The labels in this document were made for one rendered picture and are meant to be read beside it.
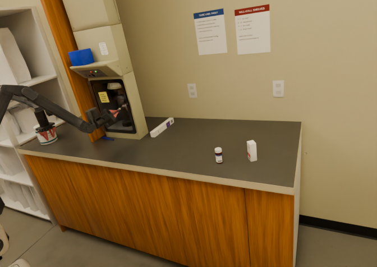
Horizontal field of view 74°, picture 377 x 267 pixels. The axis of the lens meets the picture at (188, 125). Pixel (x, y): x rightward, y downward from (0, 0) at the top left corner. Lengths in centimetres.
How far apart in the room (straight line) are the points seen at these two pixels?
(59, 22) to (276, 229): 177
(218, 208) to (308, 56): 104
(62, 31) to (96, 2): 34
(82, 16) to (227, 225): 151
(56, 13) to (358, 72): 185
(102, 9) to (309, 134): 154
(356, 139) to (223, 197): 97
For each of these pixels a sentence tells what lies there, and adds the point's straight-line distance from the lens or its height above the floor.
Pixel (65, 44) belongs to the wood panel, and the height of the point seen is 164.
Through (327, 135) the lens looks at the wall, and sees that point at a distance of 189.
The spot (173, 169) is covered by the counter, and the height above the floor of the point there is 94.
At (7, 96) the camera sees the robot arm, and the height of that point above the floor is 148.
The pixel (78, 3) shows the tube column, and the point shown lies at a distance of 179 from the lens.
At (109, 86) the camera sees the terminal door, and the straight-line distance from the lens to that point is 177.
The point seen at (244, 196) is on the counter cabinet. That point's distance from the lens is 135.
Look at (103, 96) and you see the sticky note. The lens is 184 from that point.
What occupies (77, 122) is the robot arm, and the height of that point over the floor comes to 123.
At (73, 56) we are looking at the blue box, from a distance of 177.
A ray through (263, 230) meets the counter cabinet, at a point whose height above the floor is 61.
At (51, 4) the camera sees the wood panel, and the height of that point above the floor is 188.
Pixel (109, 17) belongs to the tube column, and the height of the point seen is 175.
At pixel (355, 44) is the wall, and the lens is 171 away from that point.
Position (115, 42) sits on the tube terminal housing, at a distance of 167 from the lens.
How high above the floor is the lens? 170
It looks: 24 degrees down
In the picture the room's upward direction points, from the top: 10 degrees counter-clockwise
